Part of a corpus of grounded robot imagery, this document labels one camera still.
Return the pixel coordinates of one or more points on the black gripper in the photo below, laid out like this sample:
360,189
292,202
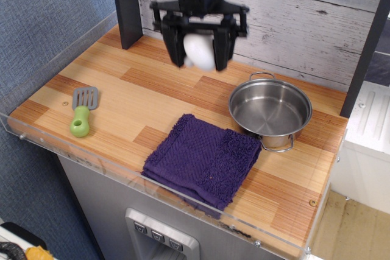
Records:
173,27

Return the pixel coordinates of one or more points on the white toy mushroom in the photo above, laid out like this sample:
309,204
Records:
199,52

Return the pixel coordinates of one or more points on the stainless steel pot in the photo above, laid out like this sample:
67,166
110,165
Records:
272,110

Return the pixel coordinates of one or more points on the purple folded towel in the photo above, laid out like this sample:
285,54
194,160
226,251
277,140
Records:
203,161

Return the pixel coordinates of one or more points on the grey cabinet front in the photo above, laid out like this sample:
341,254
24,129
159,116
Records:
104,201

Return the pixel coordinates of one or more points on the silver button panel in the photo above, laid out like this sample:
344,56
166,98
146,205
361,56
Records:
153,239

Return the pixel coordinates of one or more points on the white toy sink counter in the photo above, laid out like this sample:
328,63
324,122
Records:
361,171

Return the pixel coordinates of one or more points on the black left frame post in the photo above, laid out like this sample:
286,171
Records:
129,22

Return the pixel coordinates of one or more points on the black frame post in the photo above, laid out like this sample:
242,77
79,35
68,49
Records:
362,67
129,22

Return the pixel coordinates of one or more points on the grey spatula green handle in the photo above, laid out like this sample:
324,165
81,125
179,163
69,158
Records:
85,99

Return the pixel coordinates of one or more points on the black right frame post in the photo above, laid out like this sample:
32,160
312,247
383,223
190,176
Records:
362,67

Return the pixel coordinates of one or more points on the clear acrylic guard rail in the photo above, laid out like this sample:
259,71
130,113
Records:
140,97

